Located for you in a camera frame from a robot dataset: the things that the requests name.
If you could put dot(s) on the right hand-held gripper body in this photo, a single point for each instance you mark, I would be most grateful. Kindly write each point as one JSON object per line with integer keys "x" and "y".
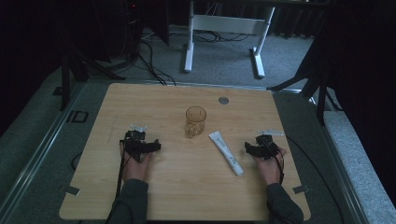
{"x": 263, "y": 148}

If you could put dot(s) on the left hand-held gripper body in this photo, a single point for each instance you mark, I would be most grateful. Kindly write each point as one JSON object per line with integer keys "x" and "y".
{"x": 138, "y": 145}

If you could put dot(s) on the white toothpaste tube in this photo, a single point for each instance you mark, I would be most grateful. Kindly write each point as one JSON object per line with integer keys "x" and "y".
{"x": 226, "y": 152}

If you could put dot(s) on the clear glass cup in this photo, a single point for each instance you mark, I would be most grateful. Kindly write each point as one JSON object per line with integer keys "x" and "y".
{"x": 195, "y": 122}

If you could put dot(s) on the person's right hand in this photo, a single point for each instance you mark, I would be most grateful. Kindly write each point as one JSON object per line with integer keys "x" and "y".
{"x": 269, "y": 169}

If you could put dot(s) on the person's left hand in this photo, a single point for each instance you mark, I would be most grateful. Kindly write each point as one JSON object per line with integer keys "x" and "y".
{"x": 136, "y": 169}

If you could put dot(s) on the black metal stand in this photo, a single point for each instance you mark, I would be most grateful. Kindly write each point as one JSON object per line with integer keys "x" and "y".
{"x": 65, "y": 84}
{"x": 320, "y": 99}

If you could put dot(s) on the grey tape piece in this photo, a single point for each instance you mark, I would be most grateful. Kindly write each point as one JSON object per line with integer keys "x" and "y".
{"x": 69, "y": 189}
{"x": 301, "y": 189}

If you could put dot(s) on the black computer tower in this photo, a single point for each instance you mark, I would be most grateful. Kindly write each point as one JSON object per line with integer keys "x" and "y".
{"x": 127, "y": 28}

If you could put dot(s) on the black rectangular floor bracket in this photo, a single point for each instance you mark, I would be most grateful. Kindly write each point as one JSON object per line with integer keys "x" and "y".
{"x": 77, "y": 116}

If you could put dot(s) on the metal floor rail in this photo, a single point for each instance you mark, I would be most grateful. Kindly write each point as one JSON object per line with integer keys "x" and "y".
{"x": 339, "y": 168}
{"x": 40, "y": 146}

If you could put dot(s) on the white desk frame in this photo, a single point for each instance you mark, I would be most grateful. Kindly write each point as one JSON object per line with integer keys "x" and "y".
{"x": 229, "y": 24}

